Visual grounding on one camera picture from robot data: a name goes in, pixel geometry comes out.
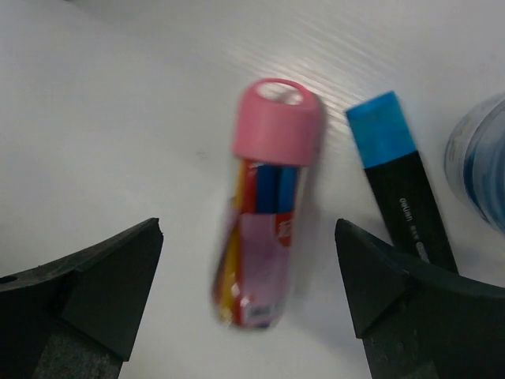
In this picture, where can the blue slime jar left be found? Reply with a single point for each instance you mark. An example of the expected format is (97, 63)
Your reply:
(474, 160)

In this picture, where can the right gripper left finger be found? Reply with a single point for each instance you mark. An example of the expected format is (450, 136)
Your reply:
(78, 316)

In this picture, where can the pink cap pen tube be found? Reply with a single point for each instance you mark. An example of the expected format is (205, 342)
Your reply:
(275, 140)

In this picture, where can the blue highlighter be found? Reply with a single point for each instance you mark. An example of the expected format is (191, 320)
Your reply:
(398, 180)

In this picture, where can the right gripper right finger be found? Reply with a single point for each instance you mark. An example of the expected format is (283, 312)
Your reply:
(417, 320)

